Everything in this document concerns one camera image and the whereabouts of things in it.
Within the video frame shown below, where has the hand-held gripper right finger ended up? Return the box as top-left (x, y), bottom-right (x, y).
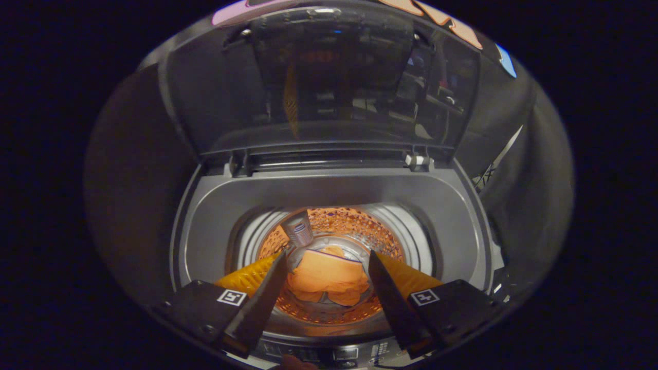
top-left (368, 250), bottom-right (507, 359)

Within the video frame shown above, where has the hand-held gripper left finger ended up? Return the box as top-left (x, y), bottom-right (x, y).
top-left (154, 250), bottom-right (289, 359)

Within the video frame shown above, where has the orange cloth garment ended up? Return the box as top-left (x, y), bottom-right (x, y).
top-left (286, 245), bottom-right (371, 308)

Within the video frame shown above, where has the dark washing machine lid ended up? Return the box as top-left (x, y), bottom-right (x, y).
top-left (158, 4), bottom-right (482, 161)

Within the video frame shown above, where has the black stand with cables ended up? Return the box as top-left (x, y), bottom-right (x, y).
top-left (472, 125), bottom-right (524, 194)

